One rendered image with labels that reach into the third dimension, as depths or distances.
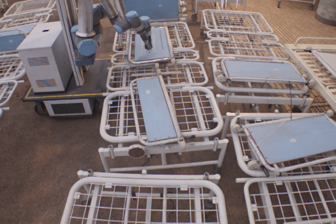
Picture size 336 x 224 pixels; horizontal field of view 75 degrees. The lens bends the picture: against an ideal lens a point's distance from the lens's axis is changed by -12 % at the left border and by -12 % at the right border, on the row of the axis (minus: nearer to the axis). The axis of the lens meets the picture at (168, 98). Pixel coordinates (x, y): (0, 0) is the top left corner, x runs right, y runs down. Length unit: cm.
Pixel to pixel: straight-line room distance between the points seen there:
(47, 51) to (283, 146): 200
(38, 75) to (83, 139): 74
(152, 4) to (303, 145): 238
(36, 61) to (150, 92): 109
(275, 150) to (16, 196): 202
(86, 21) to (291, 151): 166
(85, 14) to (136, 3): 143
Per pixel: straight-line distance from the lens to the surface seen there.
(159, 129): 167
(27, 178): 237
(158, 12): 324
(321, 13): 587
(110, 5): 205
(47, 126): 270
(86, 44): 190
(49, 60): 232
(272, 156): 160
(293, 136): 179
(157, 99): 189
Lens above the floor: 176
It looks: 40 degrees down
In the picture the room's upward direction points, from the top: straight up
